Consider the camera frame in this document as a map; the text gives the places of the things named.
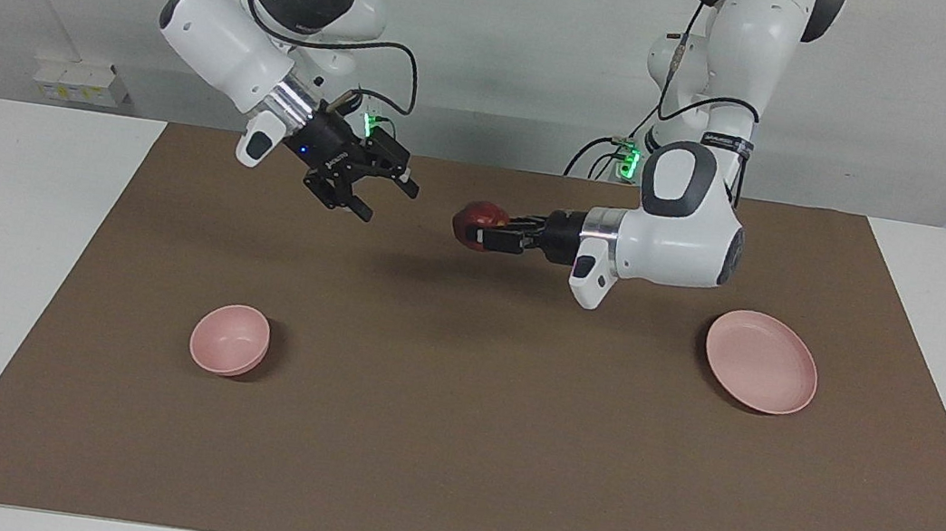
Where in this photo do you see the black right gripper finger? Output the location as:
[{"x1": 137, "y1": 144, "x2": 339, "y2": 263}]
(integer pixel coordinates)
[
  {"x1": 372, "y1": 165, "x2": 424, "y2": 202},
  {"x1": 300, "y1": 173, "x2": 379, "y2": 225}
]

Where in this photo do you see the red apple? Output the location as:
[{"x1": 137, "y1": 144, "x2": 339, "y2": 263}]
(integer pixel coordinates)
[{"x1": 449, "y1": 198, "x2": 515, "y2": 256}]

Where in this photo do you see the pink bowl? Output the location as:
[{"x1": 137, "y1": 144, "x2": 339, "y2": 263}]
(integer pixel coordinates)
[{"x1": 186, "y1": 298, "x2": 275, "y2": 382}]

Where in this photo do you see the pink plate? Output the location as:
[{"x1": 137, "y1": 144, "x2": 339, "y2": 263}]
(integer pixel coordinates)
[{"x1": 698, "y1": 305, "x2": 826, "y2": 420}]

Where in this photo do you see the green lit adapter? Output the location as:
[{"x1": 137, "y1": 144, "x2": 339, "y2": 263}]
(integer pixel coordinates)
[
  {"x1": 359, "y1": 108, "x2": 395, "y2": 146},
  {"x1": 609, "y1": 136, "x2": 647, "y2": 184}
]

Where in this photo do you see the brown table mat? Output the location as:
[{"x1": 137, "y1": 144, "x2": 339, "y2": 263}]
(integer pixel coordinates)
[{"x1": 0, "y1": 100, "x2": 946, "y2": 531}]

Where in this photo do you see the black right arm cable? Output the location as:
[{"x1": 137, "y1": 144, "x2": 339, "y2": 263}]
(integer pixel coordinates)
[{"x1": 218, "y1": 0, "x2": 432, "y2": 145}]

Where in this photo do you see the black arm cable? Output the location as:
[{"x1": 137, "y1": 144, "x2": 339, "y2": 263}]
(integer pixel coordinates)
[
  {"x1": 218, "y1": 0, "x2": 432, "y2": 145},
  {"x1": 563, "y1": 0, "x2": 777, "y2": 203}
]

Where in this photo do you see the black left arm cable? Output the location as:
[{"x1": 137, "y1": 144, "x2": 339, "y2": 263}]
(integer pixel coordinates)
[{"x1": 563, "y1": 0, "x2": 777, "y2": 203}]

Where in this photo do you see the white wall socket box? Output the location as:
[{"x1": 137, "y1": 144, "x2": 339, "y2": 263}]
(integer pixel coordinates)
[{"x1": 30, "y1": 53, "x2": 135, "y2": 112}]

